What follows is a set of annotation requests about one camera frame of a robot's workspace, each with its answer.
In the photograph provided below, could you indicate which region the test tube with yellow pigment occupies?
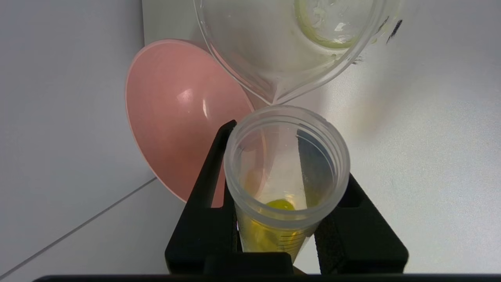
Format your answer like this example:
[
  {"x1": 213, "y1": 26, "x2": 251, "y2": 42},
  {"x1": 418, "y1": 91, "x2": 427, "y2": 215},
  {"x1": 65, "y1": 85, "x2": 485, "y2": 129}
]
[{"x1": 223, "y1": 105, "x2": 351, "y2": 264}]

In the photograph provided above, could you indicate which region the pink plastic bowl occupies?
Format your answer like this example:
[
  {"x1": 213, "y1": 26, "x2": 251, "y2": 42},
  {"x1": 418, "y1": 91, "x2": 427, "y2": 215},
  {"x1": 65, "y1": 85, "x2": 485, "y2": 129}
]
[{"x1": 125, "y1": 39, "x2": 267, "y2": 208}]

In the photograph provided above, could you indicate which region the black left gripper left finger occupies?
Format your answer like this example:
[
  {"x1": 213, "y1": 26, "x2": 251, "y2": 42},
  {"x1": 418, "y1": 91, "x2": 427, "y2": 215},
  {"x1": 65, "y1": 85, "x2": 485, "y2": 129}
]
[{"x1": 164, "y1": 119, "x2": 240, "y2": 275}]

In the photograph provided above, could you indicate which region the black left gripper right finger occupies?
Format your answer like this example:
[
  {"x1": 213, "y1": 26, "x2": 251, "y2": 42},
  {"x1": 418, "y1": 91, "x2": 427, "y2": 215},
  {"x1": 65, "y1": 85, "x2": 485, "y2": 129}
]
[{"x1": 313, "y1": 172, "x2": 409, "y2": 275}]

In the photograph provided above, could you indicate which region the clear glass beaker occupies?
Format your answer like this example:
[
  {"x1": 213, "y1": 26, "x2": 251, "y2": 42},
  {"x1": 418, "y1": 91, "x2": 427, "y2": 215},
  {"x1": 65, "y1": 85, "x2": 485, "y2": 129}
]
[{"x1": 193, "y1": 0, "x2": 404, "y2": 106}]

